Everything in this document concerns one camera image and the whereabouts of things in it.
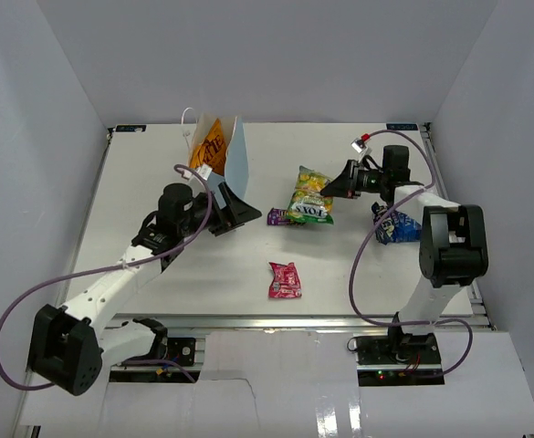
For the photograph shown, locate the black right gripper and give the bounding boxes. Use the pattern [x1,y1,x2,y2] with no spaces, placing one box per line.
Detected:
[321,160,389,200]

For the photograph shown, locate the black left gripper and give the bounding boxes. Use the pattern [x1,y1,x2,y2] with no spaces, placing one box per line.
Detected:
[178,182,261,238]

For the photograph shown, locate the green yellow Fox's candy bag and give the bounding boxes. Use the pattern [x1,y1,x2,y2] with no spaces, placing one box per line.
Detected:
[286,166,334,224]

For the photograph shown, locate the orange Kettle chips bag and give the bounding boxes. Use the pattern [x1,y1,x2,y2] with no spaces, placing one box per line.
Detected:
[189,119,227,175]

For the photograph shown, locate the blue snack bag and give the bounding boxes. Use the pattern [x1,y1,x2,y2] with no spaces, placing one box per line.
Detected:
[375,211,422,245]

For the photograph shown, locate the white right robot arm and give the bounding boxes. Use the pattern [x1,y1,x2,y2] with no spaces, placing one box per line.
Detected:
[321,145,489,364]

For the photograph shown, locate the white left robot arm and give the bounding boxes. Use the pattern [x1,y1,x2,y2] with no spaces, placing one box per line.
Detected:
[27,182,261,396]

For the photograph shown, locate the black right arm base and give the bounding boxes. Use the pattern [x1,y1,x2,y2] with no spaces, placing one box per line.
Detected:
[346,335,445,388]

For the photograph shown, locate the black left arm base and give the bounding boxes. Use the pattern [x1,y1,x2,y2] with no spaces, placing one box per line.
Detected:
[109,337,204,384]

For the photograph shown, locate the light blue paper bag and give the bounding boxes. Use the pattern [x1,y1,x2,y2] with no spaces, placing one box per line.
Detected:
[180,107,249,206]

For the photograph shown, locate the purple Skittles packet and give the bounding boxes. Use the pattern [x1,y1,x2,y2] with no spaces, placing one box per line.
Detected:
[267,208,292,226]

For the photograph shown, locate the blue label right corner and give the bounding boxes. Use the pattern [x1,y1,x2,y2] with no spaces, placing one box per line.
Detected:
[386,123,419,131]

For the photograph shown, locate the blue label corner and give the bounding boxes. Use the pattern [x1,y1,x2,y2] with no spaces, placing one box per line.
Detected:
[114,124,147,133]
[386,123,419,131]

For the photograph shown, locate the red pink candy packet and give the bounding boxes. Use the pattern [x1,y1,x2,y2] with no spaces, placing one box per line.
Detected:
[268,262,302,299]

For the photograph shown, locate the blue label left corner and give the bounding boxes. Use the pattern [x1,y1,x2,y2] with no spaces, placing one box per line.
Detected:
[114,124,147,133]

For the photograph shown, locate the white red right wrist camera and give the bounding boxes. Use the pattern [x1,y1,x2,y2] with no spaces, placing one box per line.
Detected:
[351,133,371,156]

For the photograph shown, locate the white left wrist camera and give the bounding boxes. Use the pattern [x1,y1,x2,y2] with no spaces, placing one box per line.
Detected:
[195,164,213,181]

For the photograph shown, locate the aluminium front frame rail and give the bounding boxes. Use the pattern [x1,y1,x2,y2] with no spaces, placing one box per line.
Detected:
[54,312,496,334]

